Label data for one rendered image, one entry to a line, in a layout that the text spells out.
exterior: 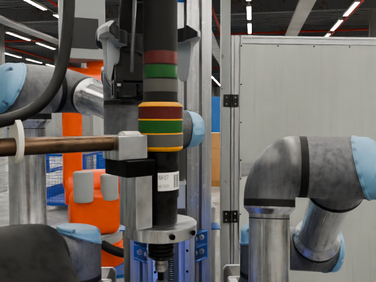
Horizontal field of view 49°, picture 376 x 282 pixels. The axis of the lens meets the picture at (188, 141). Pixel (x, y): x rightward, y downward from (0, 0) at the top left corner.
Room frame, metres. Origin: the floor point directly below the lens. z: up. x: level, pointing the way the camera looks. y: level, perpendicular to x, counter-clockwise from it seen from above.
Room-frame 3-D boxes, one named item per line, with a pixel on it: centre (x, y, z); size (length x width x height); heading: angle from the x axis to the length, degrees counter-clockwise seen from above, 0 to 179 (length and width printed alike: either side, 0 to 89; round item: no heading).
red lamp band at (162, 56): (0.40, 0.03, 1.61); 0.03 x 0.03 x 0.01
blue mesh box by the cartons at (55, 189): (7.47, 2.01, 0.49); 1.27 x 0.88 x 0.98; 171
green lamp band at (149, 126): (0.40, 0.03, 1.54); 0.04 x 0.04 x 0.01
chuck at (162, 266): (0.40, 0.03, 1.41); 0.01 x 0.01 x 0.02
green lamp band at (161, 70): (0.40, 0.03, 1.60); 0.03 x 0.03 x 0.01
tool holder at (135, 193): (0.39, 0.03, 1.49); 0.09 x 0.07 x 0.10; 130
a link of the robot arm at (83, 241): (1.09, 0.30, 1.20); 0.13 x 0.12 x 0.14; 136
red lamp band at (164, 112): (0.40, 0.03, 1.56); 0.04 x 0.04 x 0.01
